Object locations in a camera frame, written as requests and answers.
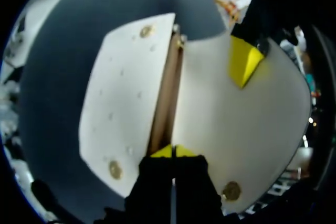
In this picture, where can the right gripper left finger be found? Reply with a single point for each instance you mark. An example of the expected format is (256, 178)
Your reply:
(152, 187)

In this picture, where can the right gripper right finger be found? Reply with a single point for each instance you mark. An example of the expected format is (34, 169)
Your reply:
(194, 190)

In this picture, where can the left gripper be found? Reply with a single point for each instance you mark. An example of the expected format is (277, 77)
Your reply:
(267, 3)

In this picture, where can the white paper bag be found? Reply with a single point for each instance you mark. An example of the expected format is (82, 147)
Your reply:
(236, 129)

